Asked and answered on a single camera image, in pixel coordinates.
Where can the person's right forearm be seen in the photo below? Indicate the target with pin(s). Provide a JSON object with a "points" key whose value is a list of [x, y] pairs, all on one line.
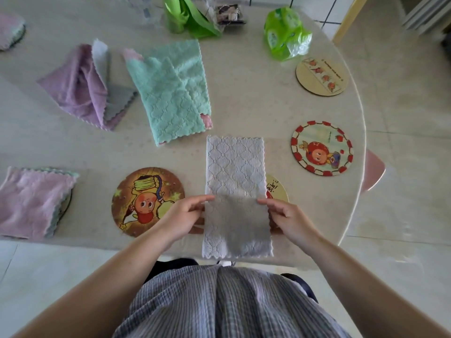
{"points": [[366, 288]]}

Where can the purple and grey dish cloth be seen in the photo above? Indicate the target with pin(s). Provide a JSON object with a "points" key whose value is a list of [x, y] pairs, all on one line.
{"points": [[75, 89]]}

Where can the dark-edged round coaster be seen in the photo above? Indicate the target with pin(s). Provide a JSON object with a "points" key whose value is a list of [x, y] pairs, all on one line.
{"points": [[20, 37], [67, 207]]}

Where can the green plastic tissue packet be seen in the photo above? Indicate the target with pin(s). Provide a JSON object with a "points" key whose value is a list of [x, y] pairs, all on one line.
{"points": [[283, 33]]}

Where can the round brown cartoon coaster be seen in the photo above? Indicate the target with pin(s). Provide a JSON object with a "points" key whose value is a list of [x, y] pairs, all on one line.
{"points": [[144, 204]]}

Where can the person's left hand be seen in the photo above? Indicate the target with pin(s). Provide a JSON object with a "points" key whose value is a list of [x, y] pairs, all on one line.
{"points": [[178, 218]]}

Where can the person's right hand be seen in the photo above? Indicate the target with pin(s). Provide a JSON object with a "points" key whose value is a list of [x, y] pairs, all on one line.
{"points": [[292, 220]]}

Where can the folded pink dish cloth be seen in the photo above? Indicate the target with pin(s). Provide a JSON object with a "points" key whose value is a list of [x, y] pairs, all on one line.
{"points": [[10, 29], [30, 204]]}

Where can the round red-bordered cartoon coaster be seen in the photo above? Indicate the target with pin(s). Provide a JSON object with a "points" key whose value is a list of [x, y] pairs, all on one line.
{"points": [[322, 149]]}

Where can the clear packet with dark contents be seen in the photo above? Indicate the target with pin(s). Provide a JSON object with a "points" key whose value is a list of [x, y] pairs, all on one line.
{"points": [[229, 14]]}

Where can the checked grey shirt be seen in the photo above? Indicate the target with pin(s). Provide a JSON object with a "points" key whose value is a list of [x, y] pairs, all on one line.
{"points": [[225, 306]]}

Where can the person's left thumb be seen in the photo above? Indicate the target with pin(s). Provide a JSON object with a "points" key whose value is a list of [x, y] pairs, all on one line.
{"points": [[201, 200]]}

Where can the green plastic bag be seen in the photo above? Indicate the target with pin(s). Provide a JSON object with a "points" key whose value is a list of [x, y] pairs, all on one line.
{"points": [[186, 15]]}

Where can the round pale wooden coaster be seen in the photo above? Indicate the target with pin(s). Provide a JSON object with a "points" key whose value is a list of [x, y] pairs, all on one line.
{"points": [[322, 77]]}

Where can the stack of grey boards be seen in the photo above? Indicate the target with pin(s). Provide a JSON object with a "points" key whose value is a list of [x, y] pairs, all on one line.
{"points": [[428, 14]]}

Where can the round yellow cartoon coaster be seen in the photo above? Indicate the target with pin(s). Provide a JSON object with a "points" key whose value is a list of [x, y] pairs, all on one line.
{"points": [[276, 190]]}

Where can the white and grey dish cloth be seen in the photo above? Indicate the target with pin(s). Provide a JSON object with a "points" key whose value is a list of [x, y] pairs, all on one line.
{"points": [[235, 172]]}

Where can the green and pink dish cloth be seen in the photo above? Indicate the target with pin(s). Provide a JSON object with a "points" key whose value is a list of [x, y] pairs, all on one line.
{"points": [[169, 98]]}

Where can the wooden chair leg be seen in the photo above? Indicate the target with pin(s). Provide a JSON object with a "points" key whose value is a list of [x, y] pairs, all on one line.
{"points": [[350, 19]]}

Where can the person's right thumb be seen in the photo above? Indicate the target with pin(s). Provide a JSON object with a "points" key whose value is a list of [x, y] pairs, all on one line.
{"points": [[271, 204]]}

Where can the pink stool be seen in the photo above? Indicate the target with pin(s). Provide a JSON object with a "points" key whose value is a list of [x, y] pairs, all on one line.
{"points": [[373, 170]]}

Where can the person's left forearm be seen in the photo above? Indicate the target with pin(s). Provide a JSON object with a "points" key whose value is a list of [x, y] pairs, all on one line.
{"points": [[105, 285]]}

